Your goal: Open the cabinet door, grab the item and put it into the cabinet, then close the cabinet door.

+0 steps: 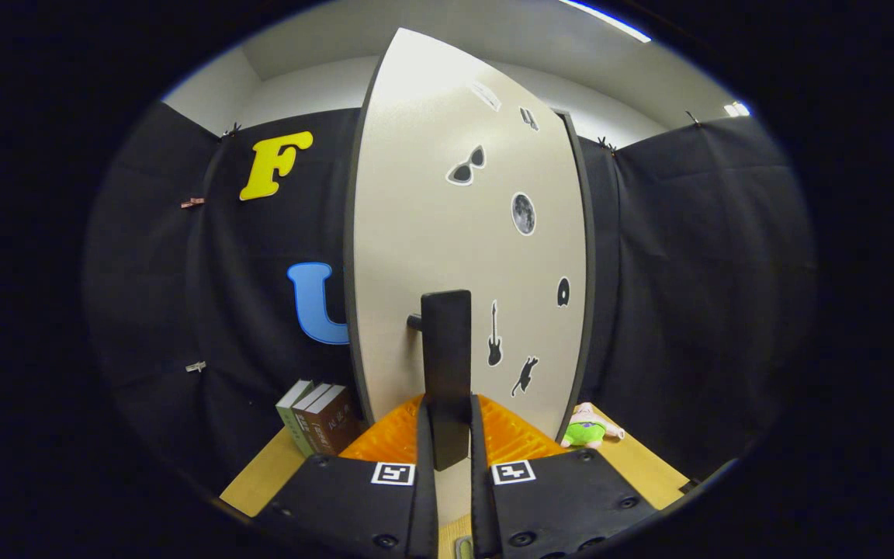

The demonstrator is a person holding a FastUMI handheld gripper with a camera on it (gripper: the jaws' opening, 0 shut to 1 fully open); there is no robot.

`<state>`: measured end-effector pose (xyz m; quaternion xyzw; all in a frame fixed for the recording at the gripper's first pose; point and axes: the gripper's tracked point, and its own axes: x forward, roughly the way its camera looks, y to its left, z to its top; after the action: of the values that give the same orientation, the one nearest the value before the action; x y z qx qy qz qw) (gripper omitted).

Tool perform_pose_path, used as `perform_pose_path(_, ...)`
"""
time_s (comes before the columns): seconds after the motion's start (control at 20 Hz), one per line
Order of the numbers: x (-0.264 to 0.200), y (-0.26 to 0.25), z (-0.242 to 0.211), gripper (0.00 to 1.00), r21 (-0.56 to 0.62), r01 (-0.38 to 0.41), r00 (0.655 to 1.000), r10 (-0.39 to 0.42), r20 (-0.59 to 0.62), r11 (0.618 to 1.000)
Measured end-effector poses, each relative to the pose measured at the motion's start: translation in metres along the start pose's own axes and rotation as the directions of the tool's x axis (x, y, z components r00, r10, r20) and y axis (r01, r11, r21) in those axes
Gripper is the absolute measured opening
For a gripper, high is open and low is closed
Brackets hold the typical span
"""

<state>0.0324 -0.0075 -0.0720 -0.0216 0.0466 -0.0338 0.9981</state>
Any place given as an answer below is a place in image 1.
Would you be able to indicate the silver clip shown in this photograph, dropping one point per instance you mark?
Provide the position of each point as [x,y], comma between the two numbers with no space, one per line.
[196,366]

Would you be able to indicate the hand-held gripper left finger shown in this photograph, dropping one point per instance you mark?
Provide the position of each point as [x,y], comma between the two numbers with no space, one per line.
[425,505]

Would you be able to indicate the green and pink plush toy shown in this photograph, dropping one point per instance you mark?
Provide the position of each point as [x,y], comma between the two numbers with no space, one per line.
[583,433]

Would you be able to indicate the black spring clip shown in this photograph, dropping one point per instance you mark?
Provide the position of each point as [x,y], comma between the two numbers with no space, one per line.
[231,128]
[606,144]
[694,118]

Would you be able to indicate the brown book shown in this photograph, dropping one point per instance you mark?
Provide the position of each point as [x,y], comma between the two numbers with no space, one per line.
[334,423]
[309,429]

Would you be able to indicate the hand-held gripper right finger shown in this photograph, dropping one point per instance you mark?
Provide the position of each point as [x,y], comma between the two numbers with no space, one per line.
[480,505]

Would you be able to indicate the black backdrop cloth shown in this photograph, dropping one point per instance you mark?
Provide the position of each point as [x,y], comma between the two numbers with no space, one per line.
[687,272]

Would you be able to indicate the small ceiling light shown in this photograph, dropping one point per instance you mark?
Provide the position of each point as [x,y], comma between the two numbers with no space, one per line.
[736,109]

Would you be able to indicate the beige cabinet door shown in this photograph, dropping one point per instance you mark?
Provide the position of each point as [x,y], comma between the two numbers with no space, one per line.
[416,194]

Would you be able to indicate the red clip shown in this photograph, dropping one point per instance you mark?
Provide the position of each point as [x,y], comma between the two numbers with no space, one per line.
[192,203]

